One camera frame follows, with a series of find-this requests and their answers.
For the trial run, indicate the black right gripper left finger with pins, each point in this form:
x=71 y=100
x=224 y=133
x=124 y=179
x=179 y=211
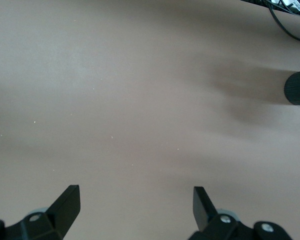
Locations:
x=62 y=212

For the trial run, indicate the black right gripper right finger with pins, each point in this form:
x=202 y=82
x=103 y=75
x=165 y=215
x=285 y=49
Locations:
x=202 y=212

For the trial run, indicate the black ribbed cylinder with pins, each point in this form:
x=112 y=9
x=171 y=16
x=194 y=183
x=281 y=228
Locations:
x=298 y=87

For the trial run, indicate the white barcode label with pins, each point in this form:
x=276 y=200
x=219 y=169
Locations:
x=298 y=4

